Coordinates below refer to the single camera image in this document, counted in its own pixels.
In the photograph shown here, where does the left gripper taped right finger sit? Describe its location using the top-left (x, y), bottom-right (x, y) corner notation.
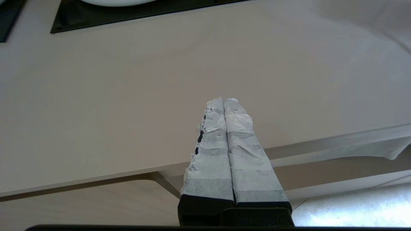
top-left (223, 98), bottom-right (293, 213)

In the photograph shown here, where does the white round cooking pot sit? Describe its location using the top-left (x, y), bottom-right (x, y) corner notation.
top-left (80, 0), bottom-right (158, 7)

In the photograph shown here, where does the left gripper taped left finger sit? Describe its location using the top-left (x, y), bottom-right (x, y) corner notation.
top-left (178, 97), bottom-right (235, 226)

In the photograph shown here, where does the wide black induction cooktop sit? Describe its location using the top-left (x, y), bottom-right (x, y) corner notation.
top-left (50, 0), bottom-right (257, 34)

